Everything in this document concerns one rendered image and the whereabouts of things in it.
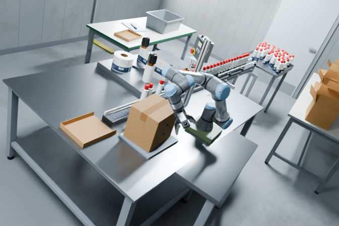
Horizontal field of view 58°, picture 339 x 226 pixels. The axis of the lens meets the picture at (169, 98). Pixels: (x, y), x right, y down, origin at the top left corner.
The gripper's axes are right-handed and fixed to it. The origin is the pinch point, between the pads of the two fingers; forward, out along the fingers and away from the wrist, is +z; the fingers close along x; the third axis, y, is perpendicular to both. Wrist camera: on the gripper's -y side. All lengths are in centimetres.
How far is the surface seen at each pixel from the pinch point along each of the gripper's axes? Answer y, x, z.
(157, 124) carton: 14.1, 16.4, -3.9
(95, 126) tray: 44, 59, -4
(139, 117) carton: 24.8, 25.4, -7.9
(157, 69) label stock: 128, -5, 21
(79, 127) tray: 41, 68, -10
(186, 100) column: 85, -16, 40
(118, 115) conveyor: 53, 42, 2
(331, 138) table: 63, -153, 158
